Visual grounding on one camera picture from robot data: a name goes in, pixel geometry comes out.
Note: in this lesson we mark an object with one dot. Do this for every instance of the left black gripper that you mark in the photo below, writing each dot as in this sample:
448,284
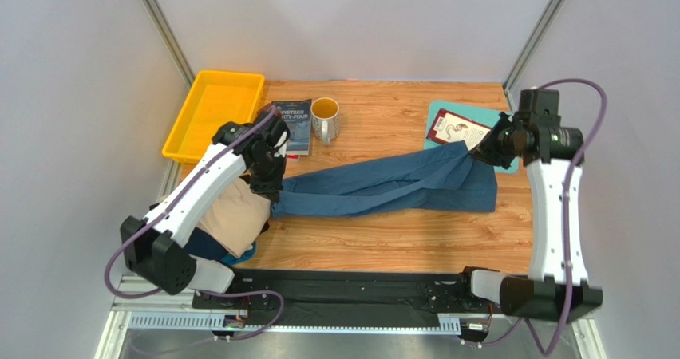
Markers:
271,189

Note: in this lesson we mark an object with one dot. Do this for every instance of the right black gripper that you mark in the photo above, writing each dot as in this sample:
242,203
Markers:
490,149

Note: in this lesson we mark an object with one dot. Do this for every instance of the blue t-shirt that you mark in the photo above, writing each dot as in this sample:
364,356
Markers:
444,178

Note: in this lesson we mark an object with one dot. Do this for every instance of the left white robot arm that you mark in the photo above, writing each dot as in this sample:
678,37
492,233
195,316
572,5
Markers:
153,246

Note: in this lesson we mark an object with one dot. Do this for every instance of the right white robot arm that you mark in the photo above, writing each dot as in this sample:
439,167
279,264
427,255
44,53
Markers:
556,287

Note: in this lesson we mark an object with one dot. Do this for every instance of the blue paperback book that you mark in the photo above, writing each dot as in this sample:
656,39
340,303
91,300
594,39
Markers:
297,116

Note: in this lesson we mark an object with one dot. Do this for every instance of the teal cutting board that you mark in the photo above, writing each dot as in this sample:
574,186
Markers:
485,116

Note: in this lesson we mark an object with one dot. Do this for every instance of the beige t-shirt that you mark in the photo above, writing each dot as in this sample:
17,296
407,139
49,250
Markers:
237,217

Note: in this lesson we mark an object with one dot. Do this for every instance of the yellow plastic bin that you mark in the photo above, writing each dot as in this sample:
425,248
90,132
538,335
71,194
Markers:
215,98

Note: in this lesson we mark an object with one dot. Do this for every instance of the white mug yellow inside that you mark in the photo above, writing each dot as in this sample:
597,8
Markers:
325,119

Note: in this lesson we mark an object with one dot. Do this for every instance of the red paperback book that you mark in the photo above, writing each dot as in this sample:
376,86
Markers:
449,127

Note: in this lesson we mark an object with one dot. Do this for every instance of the black mounting base plate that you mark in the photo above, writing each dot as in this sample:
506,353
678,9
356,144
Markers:
318,298

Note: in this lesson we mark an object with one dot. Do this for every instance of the aluminium frame rail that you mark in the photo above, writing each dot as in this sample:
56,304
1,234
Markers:
164,325

